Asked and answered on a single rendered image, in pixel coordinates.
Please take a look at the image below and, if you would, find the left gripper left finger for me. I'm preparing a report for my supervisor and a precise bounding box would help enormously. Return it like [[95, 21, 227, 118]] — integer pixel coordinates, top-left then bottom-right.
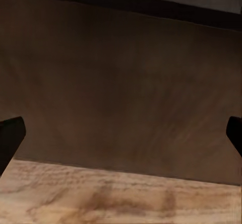
[[0, 116, 26, 177]]

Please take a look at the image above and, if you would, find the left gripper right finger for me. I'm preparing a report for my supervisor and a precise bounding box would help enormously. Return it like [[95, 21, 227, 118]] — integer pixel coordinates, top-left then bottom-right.
[[226, 116, 242, 157]]

